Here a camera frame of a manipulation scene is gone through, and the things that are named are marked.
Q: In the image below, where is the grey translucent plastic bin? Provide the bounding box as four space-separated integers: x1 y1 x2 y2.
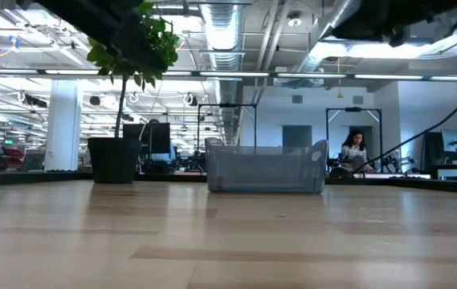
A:
204 136 329 194

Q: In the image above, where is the black background monitor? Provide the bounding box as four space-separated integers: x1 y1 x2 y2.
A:
122 121 172 156

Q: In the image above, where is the silver ventilation duct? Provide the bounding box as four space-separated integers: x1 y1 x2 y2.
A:
198 0 250 106

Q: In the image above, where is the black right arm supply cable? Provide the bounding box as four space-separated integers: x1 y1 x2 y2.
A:
351 82 457 175

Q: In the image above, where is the green plant in black pot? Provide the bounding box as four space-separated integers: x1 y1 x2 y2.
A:
86 1 182 185

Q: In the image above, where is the black metal stand frame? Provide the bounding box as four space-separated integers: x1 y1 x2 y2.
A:
324 106 383 169

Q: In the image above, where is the person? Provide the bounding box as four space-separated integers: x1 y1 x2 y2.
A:
337 128 377 175

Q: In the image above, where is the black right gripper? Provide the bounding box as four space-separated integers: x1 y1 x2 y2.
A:
331 0 457 48

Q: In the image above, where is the white round pillar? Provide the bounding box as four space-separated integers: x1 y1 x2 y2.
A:
43 78 84 173

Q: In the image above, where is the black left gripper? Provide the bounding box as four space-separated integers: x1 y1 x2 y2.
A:
34 0 169 73

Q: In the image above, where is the background work desk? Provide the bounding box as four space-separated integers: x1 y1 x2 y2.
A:
422 128 457 182

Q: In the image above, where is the black aluminium table frame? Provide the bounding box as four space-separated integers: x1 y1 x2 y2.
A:
0 170 457 197

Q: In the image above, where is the dark grey door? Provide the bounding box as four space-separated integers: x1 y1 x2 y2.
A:
281 124 313 148

